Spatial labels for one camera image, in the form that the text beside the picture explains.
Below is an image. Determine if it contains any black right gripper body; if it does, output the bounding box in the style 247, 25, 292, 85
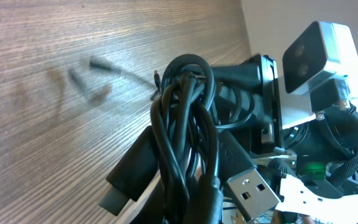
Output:
212, 54, 283, 152

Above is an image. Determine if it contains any thin black USB cable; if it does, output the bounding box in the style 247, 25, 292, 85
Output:
88, 58, 257, 131

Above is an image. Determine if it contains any thick black USB cable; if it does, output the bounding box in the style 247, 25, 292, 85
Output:
98, 54, 282, 224

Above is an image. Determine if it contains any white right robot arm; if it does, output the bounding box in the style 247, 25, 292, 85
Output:
212, 55, 358, 223

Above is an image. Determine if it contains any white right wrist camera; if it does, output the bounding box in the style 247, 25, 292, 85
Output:
282, 21, 358, 95

